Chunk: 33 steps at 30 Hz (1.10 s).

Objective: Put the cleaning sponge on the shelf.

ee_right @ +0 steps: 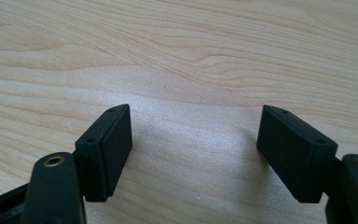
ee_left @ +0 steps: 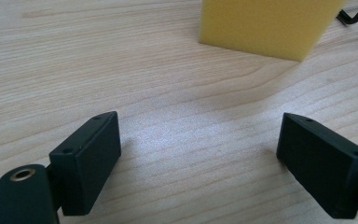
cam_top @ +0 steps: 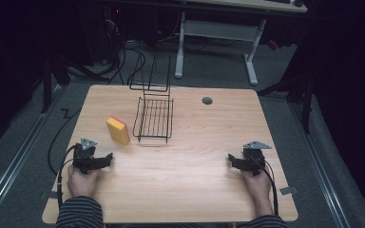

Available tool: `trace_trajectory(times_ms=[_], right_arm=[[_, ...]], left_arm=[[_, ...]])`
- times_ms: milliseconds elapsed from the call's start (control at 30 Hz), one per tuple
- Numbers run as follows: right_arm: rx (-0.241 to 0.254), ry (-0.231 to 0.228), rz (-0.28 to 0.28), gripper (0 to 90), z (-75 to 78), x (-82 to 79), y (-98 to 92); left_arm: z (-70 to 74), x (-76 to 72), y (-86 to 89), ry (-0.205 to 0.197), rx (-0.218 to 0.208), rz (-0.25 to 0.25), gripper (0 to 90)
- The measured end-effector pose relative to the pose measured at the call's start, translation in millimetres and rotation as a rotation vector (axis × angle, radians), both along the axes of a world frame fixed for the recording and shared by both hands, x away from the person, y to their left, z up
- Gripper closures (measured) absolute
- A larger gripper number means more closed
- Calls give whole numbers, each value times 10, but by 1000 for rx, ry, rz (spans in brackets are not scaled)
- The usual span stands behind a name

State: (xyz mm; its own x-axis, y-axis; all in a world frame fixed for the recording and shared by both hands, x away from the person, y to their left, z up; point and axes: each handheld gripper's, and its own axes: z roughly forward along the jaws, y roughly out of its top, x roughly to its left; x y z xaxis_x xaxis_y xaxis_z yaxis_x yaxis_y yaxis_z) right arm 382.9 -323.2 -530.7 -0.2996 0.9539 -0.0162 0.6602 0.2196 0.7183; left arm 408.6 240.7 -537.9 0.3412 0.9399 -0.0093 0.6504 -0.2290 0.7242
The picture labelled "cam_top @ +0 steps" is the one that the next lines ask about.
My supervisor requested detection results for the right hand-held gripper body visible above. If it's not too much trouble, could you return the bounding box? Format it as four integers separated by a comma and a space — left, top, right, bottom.
240, 141, 273, 178

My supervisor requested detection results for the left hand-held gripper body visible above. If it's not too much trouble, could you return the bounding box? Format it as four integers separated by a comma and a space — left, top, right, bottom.
72, 137, 106, 176

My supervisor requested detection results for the person's left hand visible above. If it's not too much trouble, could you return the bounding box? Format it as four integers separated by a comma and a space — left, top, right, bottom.
67, 163, 102, 199

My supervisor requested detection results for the person's right hand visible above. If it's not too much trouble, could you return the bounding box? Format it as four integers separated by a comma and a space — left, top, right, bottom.
240, 168, 273, 205

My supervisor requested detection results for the yellow sponge with red layer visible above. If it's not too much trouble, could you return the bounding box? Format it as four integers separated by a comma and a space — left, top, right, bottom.
106, 115, 131, 147

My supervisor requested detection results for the grey tape piece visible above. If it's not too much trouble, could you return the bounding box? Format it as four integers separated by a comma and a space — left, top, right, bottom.
40, 189, 59, 200
279, 186, 298, 196

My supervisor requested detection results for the black metal stand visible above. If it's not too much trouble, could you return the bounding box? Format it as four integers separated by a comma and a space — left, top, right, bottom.
40, 55, 72, 114
256, 67, 317, 135

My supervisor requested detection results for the dark computer tower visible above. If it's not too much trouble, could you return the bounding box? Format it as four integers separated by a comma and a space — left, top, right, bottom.
98, 4, 127, 66

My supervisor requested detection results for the white-legged desk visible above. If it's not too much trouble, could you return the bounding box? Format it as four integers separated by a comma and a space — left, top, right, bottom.
173, 0, 309, 87

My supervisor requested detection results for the black cable on floor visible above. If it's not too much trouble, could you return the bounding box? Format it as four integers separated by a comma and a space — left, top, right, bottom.
47, 107, 83, 177

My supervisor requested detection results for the left hand-held gripper black cable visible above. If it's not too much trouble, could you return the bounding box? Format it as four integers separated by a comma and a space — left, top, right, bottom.
55, 143, 78, 213

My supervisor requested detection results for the black wire rack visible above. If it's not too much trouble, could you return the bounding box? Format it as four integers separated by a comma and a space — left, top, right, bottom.
128, 52, 175, 144

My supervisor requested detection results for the metal floor rail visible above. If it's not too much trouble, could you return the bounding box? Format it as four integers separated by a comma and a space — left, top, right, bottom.
289, 101, 352, 228
0, 85, 65, 222

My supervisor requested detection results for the bundle of black floor cables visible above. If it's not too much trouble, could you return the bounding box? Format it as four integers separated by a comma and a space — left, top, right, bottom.
106, 18, 147, 86

